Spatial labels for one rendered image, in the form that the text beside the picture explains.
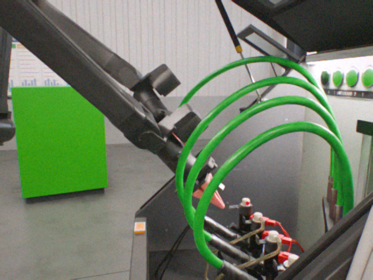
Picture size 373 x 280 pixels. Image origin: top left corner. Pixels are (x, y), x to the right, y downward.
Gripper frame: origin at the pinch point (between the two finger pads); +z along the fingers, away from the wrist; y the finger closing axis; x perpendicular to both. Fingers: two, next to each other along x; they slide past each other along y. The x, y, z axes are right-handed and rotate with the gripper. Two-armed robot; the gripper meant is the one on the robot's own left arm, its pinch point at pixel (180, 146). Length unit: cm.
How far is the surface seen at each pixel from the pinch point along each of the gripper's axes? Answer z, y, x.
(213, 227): 22.1, -11.3, -0.8
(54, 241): -76, 113, 203
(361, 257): 37, -28, -22
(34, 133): -202, 141, 198
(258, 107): 13.6, -19.0, -23.3
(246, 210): 22.0, -0.2, -3.9
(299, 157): 14.1, 40.6, -13.2
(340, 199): 31.4, -5.9, -21.2
